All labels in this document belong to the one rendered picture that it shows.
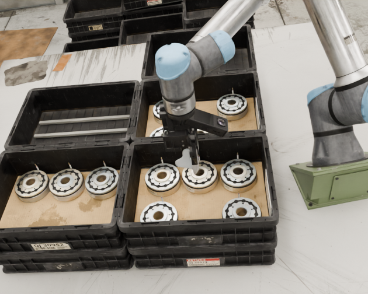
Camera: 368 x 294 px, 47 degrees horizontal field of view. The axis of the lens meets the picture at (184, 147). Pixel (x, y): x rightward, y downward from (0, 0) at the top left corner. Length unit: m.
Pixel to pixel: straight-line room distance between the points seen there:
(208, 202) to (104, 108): 0.58
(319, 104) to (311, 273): 0.48
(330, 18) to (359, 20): 2.43
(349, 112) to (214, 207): 0.45
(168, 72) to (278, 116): 0.80
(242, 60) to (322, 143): 0.54
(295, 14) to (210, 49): 2.73
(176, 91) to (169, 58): 0.08
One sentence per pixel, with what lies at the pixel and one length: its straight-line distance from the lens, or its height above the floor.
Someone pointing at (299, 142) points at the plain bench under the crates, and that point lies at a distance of 1.53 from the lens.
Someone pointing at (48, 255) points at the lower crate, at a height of 0.81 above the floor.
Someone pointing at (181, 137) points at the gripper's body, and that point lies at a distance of 1.03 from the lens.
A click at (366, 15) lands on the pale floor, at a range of 3.68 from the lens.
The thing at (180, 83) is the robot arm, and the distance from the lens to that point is 0.92.
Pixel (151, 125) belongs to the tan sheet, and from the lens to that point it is 1.44.
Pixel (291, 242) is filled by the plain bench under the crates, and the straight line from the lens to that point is 1.28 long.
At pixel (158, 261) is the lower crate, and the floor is 0.74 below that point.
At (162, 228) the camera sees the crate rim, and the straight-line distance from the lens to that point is 1.06.
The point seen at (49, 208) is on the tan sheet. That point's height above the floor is 0.83.
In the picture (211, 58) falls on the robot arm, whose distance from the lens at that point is 0.95.
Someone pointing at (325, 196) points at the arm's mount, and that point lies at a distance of 1.33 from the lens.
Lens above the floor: 1.79
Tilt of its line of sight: 46 degrees down
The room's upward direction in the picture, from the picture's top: 10 degrees counter-clockwise
